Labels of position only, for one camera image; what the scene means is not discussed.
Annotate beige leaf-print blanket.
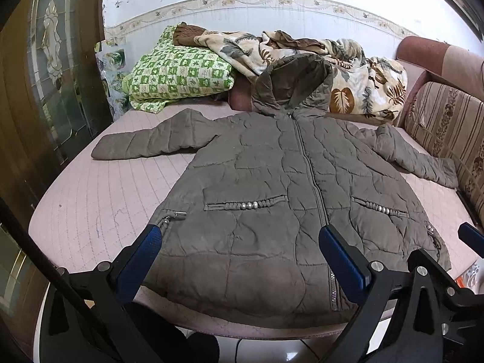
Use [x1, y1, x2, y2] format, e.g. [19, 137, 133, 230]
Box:
[173, 22, 408, 122]

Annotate black cable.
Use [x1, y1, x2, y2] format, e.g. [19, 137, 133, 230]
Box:
[0, 196, 126, 363]

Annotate maroon bolster pillow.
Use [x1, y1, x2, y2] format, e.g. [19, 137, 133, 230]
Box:
[228, 76, 256, 112]

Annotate pink quilted bed mattress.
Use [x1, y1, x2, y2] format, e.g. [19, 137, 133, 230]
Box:
[28, 103, 478, 340]

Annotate floral plastic bag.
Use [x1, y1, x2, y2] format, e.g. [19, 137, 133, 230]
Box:
[94, 38, 130, 121]

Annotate grey-brown quilted hooded coat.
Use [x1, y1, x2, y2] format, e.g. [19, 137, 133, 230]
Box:
[92, 54, 458, 329]

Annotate striped floral headboard cushion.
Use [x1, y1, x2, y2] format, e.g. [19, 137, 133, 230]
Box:
[404, 82, 483, 226]

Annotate wooden door with stained glass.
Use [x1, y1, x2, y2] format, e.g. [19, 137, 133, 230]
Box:
[1, 0, 113, 226]

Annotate green white patterned pillow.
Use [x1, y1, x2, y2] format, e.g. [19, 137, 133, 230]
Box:
[121, 25, 235, 114]

